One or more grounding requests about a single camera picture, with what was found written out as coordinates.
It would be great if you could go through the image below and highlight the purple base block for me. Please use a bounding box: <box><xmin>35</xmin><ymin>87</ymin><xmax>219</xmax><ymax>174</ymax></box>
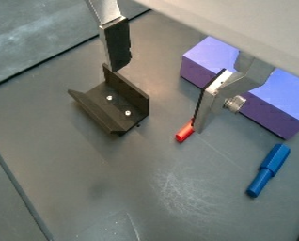
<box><xmin>180</xmin><ymin>37</ymin><xmax>299</xmax><ymax>139</ymax></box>

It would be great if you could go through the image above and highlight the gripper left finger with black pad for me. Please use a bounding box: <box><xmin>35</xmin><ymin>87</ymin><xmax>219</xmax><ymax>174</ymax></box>
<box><xmin>84</xmin><ymin>0</ymin><xmax>132</xmax><ymax>72</ymax></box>

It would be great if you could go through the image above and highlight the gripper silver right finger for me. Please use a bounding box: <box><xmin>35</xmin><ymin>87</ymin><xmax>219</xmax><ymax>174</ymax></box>
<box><xmin>192</xmin><ymin>52</ymin><xmax>275</xmax><ymax>133</ymax></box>

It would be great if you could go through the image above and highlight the black V-shaped fixture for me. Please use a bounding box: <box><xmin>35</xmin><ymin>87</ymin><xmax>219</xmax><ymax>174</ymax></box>
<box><xmin>68</xmin><ymin>64</ymin><xmax>149</xmax><ymax>136</ymax></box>

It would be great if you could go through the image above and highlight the red peg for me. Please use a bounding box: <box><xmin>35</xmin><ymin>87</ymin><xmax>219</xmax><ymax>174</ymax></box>
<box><xmin>175</xmin><ymin>120</ymin><xmax>193</xmax><ymax>142</ymax></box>

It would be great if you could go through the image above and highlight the blue peg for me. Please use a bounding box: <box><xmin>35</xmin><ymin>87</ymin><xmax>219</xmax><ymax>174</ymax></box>
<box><xmin>246</xmin><ymin>144</ymin><xmax>290</xmax><ymax>198</ymax></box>

